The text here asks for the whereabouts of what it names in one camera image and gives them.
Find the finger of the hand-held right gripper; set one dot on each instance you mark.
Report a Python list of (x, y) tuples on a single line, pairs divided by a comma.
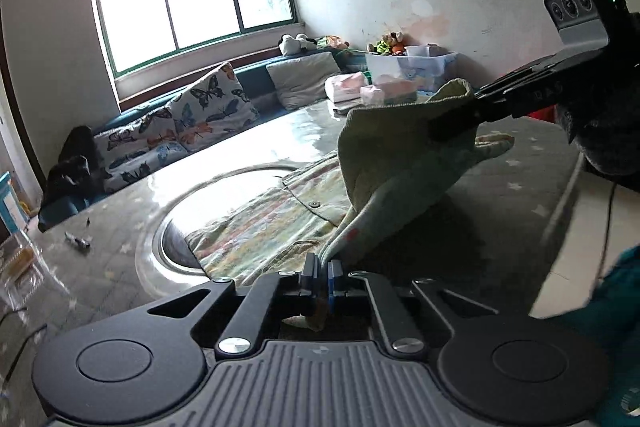
[(452, 121)]

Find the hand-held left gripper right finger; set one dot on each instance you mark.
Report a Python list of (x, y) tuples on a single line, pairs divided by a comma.
[(334, 278)]

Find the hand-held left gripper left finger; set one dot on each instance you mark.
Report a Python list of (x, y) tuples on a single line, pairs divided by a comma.
[(310, 276)]

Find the pale green patterned shirt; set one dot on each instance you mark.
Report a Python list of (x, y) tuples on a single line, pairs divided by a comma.
[(400, 162)]

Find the person's right hand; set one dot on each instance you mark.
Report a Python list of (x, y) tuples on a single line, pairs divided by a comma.
[(607, 144)]

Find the clear plastic storage box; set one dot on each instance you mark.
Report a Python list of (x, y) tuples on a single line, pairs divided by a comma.
[(420, 67)]

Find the pink tissue pack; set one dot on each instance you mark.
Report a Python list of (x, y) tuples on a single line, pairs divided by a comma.
[(346, 87), (387, 93)]

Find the orange and green plush toys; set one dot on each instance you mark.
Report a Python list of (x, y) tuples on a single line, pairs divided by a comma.
[(392, 41)]

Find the colourful plush toy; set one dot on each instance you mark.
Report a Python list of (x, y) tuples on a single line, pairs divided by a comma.
[(334, 42)]

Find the round metal table inset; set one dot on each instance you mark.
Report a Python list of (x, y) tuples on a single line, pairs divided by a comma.
[(172, 237)]

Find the grey cushion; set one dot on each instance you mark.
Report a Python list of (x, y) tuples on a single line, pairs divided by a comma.
[(302, 79)]

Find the panda plush toy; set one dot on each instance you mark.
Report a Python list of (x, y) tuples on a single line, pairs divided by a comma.
[(295, 44)]

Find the butterfly print cushion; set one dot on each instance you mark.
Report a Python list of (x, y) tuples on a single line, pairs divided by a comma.
[(142, 147), (212, 107)]

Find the teal bench sofa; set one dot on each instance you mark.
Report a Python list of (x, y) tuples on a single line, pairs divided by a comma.
[(255, 79)]

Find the small grey wrapper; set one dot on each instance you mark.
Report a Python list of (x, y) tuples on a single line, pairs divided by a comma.
[(79, 242)]

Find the black bag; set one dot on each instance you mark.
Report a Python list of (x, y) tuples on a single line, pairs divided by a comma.
[(75, 167)]

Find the person's teal sweater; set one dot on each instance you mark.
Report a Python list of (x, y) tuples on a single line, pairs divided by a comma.
[(617, 337)]

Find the clear plastic chair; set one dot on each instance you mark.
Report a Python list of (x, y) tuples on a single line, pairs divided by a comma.
[(22, 272)]

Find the blue and white box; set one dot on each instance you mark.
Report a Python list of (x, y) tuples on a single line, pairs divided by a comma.
[(11, 207)]

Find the window with green frame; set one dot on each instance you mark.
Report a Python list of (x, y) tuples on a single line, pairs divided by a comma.
[(195, 2)]

